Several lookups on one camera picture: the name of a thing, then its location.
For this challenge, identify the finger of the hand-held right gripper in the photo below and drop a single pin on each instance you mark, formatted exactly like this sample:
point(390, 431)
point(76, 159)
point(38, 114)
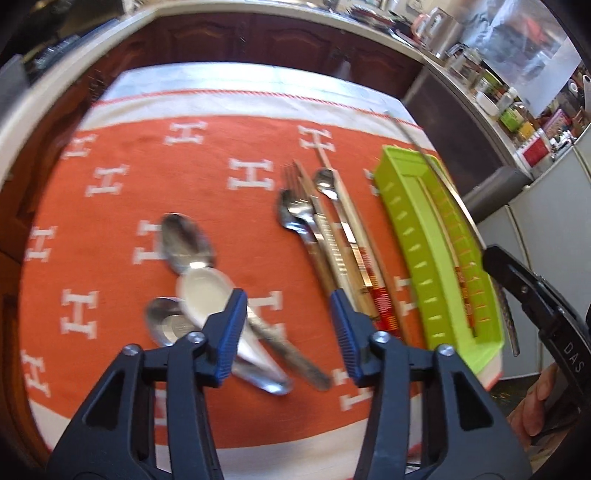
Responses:
point(508, 270)

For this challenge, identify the green box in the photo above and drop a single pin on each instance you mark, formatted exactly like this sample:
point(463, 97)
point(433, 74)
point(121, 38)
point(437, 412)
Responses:
point(512, 118)

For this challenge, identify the clear plastic bottle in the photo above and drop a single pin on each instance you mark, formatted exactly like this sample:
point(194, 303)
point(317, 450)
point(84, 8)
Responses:
point(508, 99)

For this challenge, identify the dark wooden kitchen cabinets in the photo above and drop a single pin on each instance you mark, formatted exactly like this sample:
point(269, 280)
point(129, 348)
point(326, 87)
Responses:
point(277, 41)

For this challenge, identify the pale grey wall poster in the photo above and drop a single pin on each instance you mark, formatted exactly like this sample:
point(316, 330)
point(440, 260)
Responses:
point(521, 46)

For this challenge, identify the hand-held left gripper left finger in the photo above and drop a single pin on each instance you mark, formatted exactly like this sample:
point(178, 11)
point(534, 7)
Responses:
point(231, 332)

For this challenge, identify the orange printed blanket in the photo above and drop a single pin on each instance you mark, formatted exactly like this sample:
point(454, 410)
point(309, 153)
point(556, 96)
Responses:
point(138, 194)

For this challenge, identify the cream kitchen countertop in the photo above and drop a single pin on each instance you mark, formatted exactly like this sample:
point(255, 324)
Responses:
point(41, 108)

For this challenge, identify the white refrigerator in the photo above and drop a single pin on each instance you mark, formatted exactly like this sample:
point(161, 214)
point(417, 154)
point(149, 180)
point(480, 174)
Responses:
point(545, 221)

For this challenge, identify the stainless steel appliance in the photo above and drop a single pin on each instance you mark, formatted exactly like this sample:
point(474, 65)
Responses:
point(452, 110)

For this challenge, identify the pale wooden chopstick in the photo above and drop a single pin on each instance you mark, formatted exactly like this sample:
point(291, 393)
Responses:
point(348, 281)

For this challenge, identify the metal teaspoon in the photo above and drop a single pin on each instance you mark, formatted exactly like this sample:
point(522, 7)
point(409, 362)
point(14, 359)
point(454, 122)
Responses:
point(288, 212)

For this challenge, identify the large metal spoon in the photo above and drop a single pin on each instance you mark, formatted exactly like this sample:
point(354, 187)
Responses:
point(184, 244)

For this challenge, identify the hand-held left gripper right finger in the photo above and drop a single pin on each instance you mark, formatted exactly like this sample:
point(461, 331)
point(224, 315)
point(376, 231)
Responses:
point(344, 323)

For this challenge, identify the person's right hand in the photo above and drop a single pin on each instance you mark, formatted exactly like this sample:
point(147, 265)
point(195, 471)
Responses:
point(531, 406)

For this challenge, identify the small metal spoon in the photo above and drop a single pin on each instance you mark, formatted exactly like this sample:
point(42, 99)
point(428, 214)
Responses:
point(166, 323)

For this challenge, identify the white ceramic spoon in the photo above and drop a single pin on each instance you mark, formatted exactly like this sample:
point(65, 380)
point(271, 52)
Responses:
point(203, 295)

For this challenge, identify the green plastic utensil tray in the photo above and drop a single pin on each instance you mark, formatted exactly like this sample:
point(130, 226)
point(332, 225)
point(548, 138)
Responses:
point(415, 221)

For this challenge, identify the round bowl metal spoon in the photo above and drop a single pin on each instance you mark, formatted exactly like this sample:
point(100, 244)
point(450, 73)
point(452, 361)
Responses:
point(324, 181)

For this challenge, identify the white bowl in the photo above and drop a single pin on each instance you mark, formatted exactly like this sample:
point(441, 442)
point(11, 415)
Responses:
point(487, 104)

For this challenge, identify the red label white container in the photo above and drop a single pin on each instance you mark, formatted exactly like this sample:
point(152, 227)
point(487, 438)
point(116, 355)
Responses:
point(535, 150)

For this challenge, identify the pale plastic table cover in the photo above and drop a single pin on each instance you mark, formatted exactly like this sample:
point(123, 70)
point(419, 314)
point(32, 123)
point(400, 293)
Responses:
point(231, 78)

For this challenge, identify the black gas stove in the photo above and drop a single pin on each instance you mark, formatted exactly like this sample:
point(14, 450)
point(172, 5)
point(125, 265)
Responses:
point(55, 50)

